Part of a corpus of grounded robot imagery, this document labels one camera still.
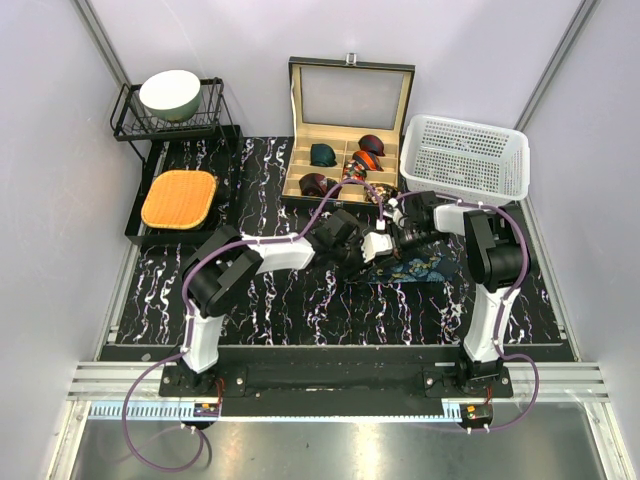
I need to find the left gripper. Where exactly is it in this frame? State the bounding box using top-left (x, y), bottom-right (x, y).
top-left (330, 237), bottom-right (377, 285)

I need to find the blue patterned necktie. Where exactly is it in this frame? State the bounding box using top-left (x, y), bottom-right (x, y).
top-left (362, 254), bottom-right (462, 284)

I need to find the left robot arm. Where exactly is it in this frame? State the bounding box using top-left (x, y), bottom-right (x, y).
top-left (178, 210), bottom-right (363, 396)

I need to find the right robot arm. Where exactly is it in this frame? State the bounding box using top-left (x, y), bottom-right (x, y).
top-left (390, 192), bottom-right (538, 397)

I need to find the beige floral rolled tie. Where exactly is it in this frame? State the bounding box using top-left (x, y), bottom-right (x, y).
top-left (364, 183), bottom-right (399, 204)

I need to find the dark red rolled tie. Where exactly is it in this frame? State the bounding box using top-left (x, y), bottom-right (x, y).
top-left (299, 173), bottom-right (337, 198)

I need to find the red floral rolled tie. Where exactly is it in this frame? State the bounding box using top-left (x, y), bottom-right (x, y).
top-left (342, 162), bottom-right (367, 181)

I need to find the orange striped rolled tie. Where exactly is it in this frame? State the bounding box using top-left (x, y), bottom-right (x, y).
top-left (351, 150), bottom-right (383, 171)

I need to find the white plastic basket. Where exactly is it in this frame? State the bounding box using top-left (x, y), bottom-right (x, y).
top-left (399, 114), bottom-right (530, 206)

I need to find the maroon striped rolled tie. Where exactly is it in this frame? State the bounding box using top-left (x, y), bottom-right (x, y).
top-left (358, 134), bottom-right (385, 156)

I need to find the dark green rolled tie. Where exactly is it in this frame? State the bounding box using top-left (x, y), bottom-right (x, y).
top-left (310, 143), bottom-right (337, 168)

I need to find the black tie storage box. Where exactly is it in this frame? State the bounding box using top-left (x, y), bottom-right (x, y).
top-left (281, 54), bottom-right (415, 208)

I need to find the black tray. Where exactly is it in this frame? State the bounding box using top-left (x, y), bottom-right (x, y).
top-left (125, 125), bottom-right (244, 246)

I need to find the white green bowl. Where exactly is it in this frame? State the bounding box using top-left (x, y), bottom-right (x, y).
top-left (139, 70), bottom-right (201, 122)

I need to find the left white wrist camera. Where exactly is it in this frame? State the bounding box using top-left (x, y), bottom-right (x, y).
top-left (361, 219), bottom-right (394, 264)

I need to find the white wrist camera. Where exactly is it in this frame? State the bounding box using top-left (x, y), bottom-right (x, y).
top-left (384, 198), bottom-right (406, 228)
top-left (361, 219), bottom-right (394, 264)

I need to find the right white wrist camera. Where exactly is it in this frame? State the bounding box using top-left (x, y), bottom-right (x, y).
top-left (384, 198), bottom-right (406, 228)

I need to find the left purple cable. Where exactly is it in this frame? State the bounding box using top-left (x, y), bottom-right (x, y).
top-left (120, 180), bottom-right (390, 474)

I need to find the purple cable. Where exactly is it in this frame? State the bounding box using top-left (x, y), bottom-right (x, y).
top-left (392, 190), bottom-right (541, 434)
top-left (120, 180), bottom-right (390, 474)

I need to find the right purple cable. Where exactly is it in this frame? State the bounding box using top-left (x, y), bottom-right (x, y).
top-left (392, 190), bottom-right (541, 434)

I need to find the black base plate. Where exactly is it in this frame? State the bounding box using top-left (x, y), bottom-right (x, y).
top-left (159, 360), bottom-right (513, 420)

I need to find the black wire dish rack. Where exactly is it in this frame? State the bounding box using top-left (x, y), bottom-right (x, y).
top-left (109, 76), bottom-right (229, 141)

